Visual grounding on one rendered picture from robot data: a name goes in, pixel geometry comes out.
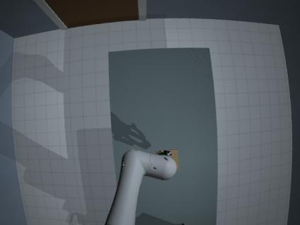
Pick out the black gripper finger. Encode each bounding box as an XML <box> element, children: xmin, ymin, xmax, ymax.
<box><xmin>160</xmin><ymin>151</ymin><xmax>172</xmax><ymax>156</ymax></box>

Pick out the tan square mat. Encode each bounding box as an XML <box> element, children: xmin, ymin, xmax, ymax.
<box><xmin>166</xmin><ymin>149</ymin><xmax>179</xmax><ymax>169</ymax></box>

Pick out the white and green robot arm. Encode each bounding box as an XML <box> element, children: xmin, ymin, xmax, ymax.
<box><xmin>105</xmin><ymin>149</ymin><xmax>177</xmax><ymax>225</ymax></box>

